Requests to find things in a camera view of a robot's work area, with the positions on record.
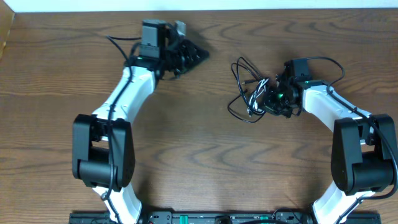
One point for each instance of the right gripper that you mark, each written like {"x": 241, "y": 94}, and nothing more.
{"x": 268, "y": 104}

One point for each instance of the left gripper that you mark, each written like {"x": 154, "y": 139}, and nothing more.
{"x": 181, "y": 58}

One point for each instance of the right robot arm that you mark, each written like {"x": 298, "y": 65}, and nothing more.
{"x": 364, "y": 148}

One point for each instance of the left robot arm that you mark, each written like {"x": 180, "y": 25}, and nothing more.
{"x": 103, "y": 152}

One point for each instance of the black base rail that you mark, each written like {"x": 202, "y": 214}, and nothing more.
{"x": 196, "y": 218}

